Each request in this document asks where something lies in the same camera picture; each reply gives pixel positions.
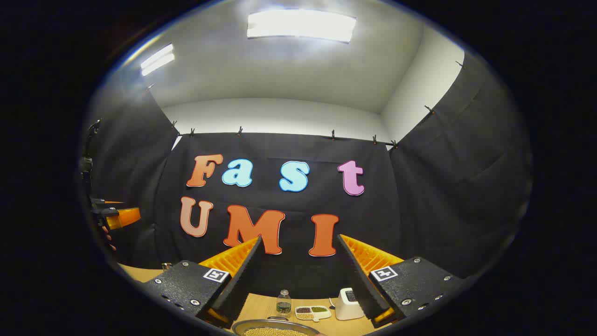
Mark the clear plastic water bottle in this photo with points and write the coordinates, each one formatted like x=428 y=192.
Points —
x=283 y=305

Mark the narrow ceiling light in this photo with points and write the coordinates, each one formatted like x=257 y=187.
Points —
x=157 y=59

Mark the black camera stand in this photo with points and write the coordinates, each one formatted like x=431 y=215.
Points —
x=86 y=163

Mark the pile of soybeans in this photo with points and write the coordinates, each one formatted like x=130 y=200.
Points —
x=273 y=332

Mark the large rectangular ceiling light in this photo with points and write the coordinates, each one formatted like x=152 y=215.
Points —
x=301 y=25

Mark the row of black cloth clips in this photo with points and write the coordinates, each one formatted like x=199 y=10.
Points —
x=240 y=130

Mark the white divided bean dish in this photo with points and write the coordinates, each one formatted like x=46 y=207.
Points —
x=313 y=312

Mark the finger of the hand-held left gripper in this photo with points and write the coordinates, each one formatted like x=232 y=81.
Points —
x=126 y=218
x=114 y=202

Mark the white toaster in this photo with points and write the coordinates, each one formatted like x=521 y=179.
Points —
x=347 y=309

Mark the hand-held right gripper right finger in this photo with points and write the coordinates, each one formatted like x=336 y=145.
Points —
x=358 y=280

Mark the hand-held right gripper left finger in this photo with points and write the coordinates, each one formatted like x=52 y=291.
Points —
x=242 y=280

